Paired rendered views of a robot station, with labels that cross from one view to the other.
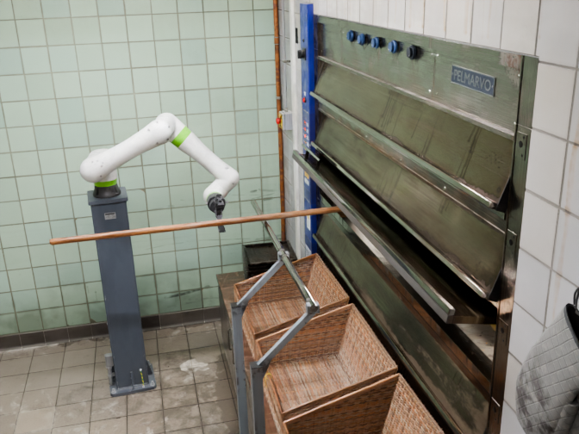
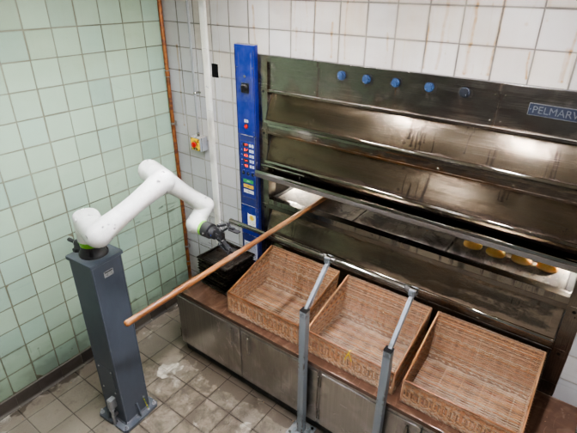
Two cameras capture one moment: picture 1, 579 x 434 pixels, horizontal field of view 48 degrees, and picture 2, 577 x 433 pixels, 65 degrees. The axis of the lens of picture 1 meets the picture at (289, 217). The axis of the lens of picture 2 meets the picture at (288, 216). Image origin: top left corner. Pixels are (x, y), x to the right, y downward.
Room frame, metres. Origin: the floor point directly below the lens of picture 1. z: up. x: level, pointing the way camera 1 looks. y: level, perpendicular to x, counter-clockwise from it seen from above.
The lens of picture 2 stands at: (1.16, 1.55, 2.48)
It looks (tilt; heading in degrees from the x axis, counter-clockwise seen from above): 27 degrees down; 319
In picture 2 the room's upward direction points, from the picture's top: straight up
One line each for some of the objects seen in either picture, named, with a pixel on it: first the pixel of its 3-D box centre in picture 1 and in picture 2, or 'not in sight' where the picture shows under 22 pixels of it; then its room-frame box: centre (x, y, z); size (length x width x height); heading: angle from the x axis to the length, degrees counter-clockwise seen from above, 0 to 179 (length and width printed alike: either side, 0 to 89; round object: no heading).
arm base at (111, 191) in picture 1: (105, 185); (86, 245); (3.42, 1.00, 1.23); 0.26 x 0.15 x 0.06; 17
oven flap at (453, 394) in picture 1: (379, 293); (389, 262); (2.45, -0.37, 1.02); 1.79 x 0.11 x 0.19; 13
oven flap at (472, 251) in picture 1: (382, 175); (400, 180); (2.45, -0.37, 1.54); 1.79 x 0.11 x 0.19; 13
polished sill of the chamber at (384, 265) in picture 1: (385, 262); (393, 240); (2.46, -0.39, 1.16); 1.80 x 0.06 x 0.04; 13
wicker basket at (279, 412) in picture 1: (320, 367); (367, 328); (2.37, -0.11, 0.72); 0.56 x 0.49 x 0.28; 13
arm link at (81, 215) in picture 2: (102, 167); (88, 228); (3.35, 0.99, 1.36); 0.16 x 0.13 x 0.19; 178
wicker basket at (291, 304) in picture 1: (288, 303); (283, 290); (2.95, 0.02, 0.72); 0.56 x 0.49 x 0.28; 14
